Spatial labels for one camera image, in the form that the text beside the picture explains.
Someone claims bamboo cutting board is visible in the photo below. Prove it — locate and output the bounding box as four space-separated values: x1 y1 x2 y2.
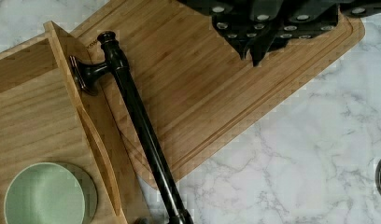
71 0 365 180

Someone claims wooden drawer with black handle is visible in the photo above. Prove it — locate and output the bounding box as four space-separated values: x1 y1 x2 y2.
0 22 193 224

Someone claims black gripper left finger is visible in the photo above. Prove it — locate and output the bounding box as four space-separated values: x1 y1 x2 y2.
212 15 256 60

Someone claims green round bowl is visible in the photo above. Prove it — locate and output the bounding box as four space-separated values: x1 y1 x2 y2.
4 162 98 224

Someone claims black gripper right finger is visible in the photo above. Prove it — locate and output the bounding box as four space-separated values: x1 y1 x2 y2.
250 6 338 66

